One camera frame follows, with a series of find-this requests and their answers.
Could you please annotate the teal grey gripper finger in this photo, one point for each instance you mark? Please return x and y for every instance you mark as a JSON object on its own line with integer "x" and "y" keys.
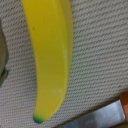
{"x": 4, "y": 56}

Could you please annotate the yellow toy banana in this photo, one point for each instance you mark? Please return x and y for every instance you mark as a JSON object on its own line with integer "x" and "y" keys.
{"x": 50, "y": 24}

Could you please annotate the knife with wooden handle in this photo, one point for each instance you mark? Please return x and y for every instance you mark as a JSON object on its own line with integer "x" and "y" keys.
{"x": 105, "y": 117}

